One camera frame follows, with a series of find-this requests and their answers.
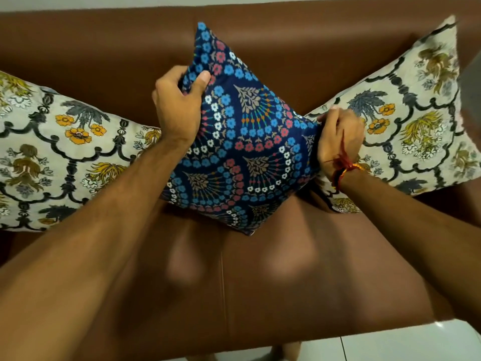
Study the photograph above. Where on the person's right forearm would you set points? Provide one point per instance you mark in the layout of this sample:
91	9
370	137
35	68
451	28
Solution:
417	229

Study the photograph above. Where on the person's right fingers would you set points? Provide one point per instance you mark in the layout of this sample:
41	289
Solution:
329	114

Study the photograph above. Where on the person's left hand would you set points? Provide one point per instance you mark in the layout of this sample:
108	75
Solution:
176	108

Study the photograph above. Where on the person's right hand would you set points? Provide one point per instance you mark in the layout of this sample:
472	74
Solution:
338	140

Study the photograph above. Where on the brown leather sofa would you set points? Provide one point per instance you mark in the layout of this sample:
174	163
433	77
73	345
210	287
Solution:
263	259

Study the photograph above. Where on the red thread wristband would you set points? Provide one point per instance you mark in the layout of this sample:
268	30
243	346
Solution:
344	165

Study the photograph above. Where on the person's left thumb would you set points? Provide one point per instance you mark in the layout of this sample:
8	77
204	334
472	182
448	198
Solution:
201	84

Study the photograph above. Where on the blue floral patterned cushion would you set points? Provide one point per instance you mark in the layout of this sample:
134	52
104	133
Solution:
244	139

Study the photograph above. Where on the person's left forearm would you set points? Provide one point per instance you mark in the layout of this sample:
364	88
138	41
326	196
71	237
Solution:
86	251

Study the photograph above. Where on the cream floral patterned cushion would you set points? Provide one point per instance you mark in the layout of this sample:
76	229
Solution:
409	120
60	154

